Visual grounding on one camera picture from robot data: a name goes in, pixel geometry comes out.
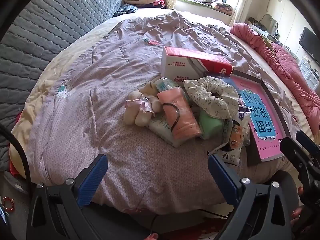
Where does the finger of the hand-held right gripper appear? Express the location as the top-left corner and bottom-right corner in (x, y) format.
(296, 131), (320, 155)
(280, 137), (315, 180)

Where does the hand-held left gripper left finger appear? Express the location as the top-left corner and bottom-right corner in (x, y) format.
(26, 154), (109, 240)

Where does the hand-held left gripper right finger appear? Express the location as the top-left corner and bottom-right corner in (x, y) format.
(207, 154), (293, 240)

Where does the mint green towel packet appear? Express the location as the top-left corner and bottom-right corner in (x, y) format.
(199, 110), (225, 140)

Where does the grey tray box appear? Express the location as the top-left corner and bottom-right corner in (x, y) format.
(229, 70), (292, 167)

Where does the orange face mask packet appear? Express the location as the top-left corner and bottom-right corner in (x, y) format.
(157, 87), (202, 140)

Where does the cream plush bear pink dress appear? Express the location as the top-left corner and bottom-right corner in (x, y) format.
(123, 91), (163, 126)

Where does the person's right hand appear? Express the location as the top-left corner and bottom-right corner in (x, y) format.
(290, 186), (313, 233)

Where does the white and blue snack bag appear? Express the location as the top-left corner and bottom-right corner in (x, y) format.
(207, 140), (244, 167)

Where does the packet with orange cartoon face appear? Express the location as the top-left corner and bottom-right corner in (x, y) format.
(225, 119), (250, 153)

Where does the pink book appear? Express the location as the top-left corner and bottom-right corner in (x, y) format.
(231, 76), (284, 160)

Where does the white drawer cabinet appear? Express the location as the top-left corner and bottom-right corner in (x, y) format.
(299, 60), (320, 90)

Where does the white tissue pack green print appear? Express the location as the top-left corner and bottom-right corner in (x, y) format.
(147, 112), (200, 148)

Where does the pink quilt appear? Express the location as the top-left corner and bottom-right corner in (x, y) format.
(230, 22), (320, 135)

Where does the black television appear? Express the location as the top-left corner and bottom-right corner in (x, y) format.
(299, 27), (320, 62)

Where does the lilac patterned duvet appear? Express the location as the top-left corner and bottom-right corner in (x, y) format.
(11, 9), (310, 213)

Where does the yellow plush bear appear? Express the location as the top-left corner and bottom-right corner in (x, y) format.
(139, 81), (160, 95)

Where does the cluttered desk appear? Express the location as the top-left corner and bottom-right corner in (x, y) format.
(246, 15), (280, 40)

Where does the red and white tissue box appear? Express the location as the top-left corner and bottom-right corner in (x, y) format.
(160, 46), (233, 85)

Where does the cream curtain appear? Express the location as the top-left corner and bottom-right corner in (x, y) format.
(229, 0), (255, 27)

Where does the grey quilted headboard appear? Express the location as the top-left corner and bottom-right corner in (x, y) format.
(0, 0), (124, 188)

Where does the patterned blanket on windowsill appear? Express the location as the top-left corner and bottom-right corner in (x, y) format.
(184, 0), (234, 14)

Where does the dark floral pillow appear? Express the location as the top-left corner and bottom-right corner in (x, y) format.
(114, 4), (137, 18)

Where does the black cable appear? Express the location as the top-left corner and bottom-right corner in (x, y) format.
(0, 124), (32, 188)

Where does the red bead bracelet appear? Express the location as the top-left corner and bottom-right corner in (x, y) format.
(2, 196), (16, 212)

